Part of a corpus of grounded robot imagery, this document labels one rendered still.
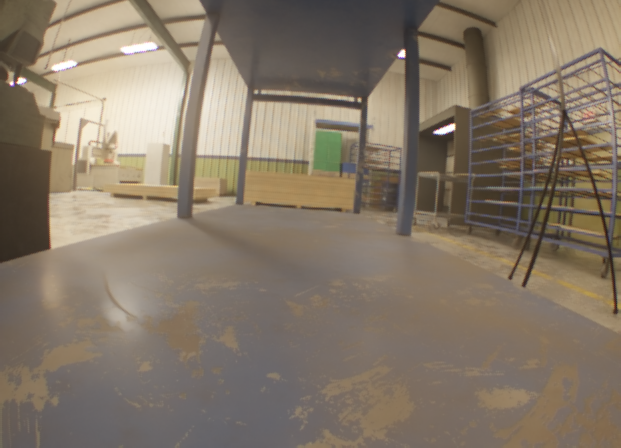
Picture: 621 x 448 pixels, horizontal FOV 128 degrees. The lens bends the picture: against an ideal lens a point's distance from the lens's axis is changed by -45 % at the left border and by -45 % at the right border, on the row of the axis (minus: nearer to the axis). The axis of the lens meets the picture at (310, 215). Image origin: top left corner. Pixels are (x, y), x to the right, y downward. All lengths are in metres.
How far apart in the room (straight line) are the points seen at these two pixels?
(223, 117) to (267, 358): 10.55
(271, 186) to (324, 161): 3.07
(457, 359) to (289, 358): 0.12
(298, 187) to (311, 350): 5.70
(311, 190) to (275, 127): 4.79
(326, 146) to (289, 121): 2.19
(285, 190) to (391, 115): 6.18
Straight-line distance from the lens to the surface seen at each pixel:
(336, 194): 5.91
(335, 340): 0.22
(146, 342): 0.21
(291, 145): 10.05
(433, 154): 8.91
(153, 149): 9.51
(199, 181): 9.20
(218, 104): 10.91
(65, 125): 15.65
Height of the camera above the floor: 0.41
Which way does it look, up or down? 5 degrees down
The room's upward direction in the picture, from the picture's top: 5 degrees clockwise
